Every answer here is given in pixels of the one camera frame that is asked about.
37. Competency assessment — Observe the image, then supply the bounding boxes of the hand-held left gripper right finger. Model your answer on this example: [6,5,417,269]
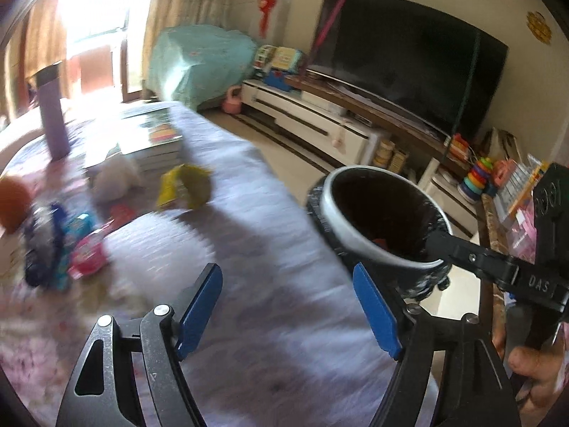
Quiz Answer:
[353,262,521,427]

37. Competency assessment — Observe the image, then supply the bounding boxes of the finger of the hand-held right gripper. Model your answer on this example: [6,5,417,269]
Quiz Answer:
[426,227,520,293]

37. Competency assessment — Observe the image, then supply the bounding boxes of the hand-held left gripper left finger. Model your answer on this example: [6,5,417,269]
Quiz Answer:
[55,262,223,427]

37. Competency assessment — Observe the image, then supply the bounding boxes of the white rimmed trash bin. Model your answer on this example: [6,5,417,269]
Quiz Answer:
[306,165,454,299]

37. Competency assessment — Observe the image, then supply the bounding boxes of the pink cheese stick packet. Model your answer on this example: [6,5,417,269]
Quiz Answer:
[69,227,110,281]

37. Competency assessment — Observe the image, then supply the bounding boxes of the yellow snack wrapper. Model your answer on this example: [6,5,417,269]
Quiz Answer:
[156,164,212,211]

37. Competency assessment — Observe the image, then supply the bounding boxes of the blue cheese stick packet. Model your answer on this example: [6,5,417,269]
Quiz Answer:
[53,213,96,290]

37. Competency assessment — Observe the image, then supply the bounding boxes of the white plastic bag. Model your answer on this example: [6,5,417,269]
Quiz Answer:
[95,153,143,203]

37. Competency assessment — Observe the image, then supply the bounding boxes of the person's right hand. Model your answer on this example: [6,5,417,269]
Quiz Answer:
[491,316,569,405]

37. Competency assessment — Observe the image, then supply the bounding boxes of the clear plastic storage box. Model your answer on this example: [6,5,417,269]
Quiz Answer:
[498,160,552,218]

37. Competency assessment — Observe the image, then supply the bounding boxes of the pink plastic toy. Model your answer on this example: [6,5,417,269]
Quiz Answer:
[493,158,519,188]

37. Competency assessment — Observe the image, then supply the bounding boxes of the beige bag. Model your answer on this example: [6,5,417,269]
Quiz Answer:
[482,127,521,165]

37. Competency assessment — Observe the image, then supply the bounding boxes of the red and yellow toy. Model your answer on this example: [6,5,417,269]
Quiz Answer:
[449,133,472,158]

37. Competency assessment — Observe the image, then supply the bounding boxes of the wooden abacus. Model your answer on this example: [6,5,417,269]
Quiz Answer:
[389,149,410,174]

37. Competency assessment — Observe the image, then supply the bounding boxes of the yellow stacked jars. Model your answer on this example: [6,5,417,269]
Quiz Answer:
[372,139,396,167]

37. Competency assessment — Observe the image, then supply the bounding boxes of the dark blue snack wrapper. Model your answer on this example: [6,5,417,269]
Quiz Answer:
[24,205,65,288]

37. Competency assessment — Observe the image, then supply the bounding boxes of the stack of picture books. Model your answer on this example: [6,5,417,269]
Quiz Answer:
[84,102,183,174]

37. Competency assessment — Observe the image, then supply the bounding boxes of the pink toy kettlebell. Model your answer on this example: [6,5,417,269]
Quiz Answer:
[223,86,244,116]

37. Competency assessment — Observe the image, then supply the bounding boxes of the white TV cabinet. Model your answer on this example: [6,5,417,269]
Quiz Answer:
[240,71,490,241]

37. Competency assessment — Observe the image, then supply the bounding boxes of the orange fruit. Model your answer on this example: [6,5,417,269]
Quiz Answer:
[0,175,34,232]

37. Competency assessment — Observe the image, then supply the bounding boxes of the black television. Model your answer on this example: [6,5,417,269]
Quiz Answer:
[309,0,510,141]

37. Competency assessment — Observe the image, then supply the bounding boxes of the blue toy base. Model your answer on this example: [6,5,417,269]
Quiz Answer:
[264,71,292,90]

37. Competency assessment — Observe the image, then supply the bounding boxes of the purple thermos bottle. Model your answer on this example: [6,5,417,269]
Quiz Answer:
[36,62,71,158]

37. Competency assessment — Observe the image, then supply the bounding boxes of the teal covered furniture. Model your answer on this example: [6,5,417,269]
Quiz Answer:
[147,24,259,110]

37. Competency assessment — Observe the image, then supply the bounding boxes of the white wheel toy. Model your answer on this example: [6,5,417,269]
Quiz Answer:
[253,44,274,72]

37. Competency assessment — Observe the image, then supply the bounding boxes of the pink rod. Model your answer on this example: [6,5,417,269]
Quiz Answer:
[311,0,345,67]

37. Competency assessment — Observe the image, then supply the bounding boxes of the rainbow stacking ring toy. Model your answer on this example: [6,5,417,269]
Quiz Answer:
[459,157,494,203]

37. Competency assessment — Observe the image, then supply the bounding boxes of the golden wall decal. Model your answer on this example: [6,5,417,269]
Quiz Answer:
[527,11,553,45]

